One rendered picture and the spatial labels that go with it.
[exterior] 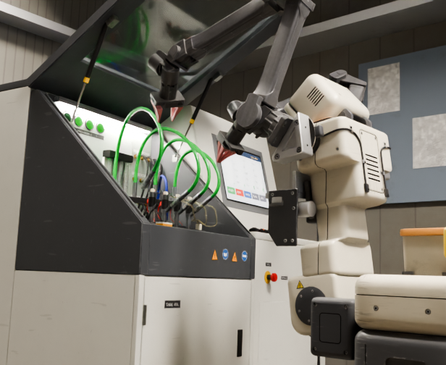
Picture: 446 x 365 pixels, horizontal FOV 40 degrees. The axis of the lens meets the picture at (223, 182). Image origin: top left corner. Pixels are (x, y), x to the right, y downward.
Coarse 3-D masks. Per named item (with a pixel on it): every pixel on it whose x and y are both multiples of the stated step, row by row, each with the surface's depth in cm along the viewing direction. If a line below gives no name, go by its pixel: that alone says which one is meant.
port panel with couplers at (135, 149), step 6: (132, 144) 270; (138, 144) 273; (132, 150) 269; (138, 150) 273; (144, 150) 276; (150, 150) 279; (132, 162) 269; (144, 162) 275; (150, 162) 279; (132, 168) 269; (138, 168) 272; (144, 168) 275; (132, 174) 268; (138, 174) 272; (144, 174) 275; (132, 180) 268; (138, 180) 272; (138, 186) 271; (138, 192) 271; (144, 192) 274
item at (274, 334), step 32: (192, 128) 274; (224, 128) 298; (192, 160) 272; (256, 224) 297; (256, 256) 248; (288, 256) 271; (256, 288) 247; (256, 320) 245; (288, 320) 268; (256, 352) 244; (288, 352) 266
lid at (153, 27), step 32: (128, 0) 210; (160, 0) 219; (192, 0) 225; (224, 0) 232; (96, 32) 217; (128, 32) 226; (160, 32) 233; (192, 32) 240; (256, 32) 255; (64, 64) 225; (96, 64) 234; (128, 64) 242; (224, 64) 265; (64, 96) 240; (96, 96) 248; (128, 96) 257; (192, 96) 276
